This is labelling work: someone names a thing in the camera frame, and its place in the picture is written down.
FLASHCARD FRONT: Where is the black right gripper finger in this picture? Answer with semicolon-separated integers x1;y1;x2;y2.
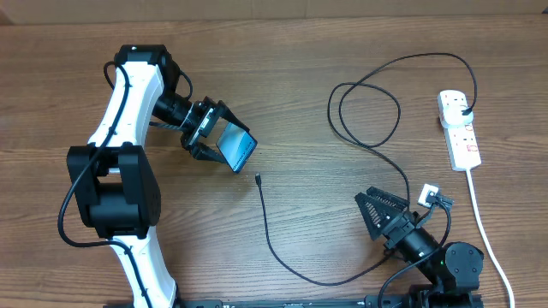
354;192;403;240
366;187;409;210

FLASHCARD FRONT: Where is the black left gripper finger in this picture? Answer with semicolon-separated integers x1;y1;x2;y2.
190;143;227;164
217;100;249;132

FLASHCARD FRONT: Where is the blue Galaxy smartphone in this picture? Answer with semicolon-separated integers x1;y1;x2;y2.
216;122;258;173

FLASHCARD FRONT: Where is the black USB charging cable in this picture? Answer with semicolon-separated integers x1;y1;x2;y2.
254;52;479;287

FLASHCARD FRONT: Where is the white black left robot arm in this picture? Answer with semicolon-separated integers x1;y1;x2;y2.
57;44;257;307

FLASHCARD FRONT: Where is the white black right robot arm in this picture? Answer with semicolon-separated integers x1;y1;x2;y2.
354;184;484;307

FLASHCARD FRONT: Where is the white charger plug adapter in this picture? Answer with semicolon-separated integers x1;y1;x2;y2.
439;104;474;128

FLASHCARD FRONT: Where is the white power strip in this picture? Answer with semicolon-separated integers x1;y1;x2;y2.
437;90;481;171

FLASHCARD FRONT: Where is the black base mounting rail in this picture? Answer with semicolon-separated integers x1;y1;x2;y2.
102;294;485;308

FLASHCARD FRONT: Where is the white power strip cord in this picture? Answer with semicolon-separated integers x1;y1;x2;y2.
465;169;516;308

